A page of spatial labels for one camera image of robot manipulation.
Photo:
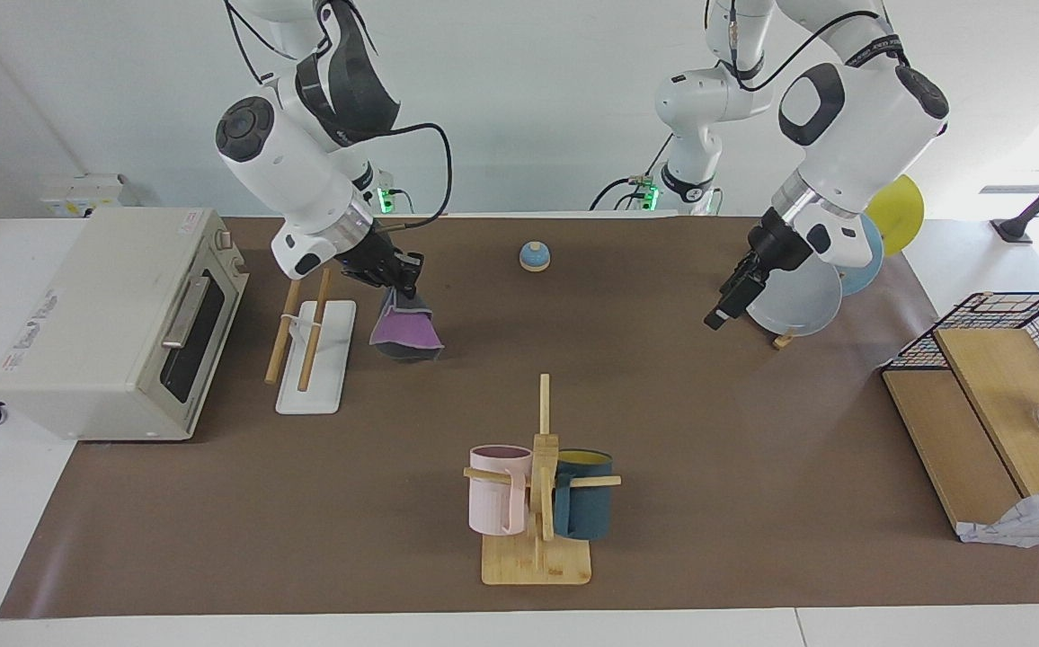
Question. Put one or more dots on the pink mug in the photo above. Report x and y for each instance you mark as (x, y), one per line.
(494, 503)

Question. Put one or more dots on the light blue plate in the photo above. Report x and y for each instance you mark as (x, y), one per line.
(865, 261)

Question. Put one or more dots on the white power strip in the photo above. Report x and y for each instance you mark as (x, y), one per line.
(79, 193)

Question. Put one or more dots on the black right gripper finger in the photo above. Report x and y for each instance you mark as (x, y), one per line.
(395, 281)
(412, 274)

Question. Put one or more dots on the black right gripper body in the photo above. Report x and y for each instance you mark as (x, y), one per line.
(376, 259)

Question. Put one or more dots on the brown table mat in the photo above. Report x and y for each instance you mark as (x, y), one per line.
(394, 404)

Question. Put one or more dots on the grey plate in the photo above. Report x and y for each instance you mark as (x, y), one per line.
(803, 301)

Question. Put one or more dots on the cream toaster oven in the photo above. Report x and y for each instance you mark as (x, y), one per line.
(88, 332)

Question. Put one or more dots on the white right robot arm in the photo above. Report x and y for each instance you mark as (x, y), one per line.
(295, 171)

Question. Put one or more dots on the yellow plate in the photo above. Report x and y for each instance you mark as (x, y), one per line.
(901, 216)

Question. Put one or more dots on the wooden plate rack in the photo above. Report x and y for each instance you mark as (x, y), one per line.
(785, 341)

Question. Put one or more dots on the blue round bell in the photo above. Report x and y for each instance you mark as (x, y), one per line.
(535, 258)

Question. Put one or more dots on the white towel rack wooden bars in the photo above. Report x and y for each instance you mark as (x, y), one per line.
(322, 359)

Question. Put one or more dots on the purple and grey towel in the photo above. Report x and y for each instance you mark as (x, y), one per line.
(404, 334)

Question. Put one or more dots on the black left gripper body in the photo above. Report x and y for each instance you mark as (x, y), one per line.
(771, 247)

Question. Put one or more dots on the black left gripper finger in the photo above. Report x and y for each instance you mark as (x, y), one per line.
(723, 310)
(749, 292)

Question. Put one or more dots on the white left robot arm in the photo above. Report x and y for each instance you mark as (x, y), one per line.
(861, 135)

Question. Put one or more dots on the white patterned liner cloth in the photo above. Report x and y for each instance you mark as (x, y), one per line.
(1032, 521)

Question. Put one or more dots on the dark teal mug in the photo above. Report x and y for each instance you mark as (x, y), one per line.
(587, 512)

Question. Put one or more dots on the wooden mug tree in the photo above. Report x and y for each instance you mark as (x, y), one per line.
(537, 557)

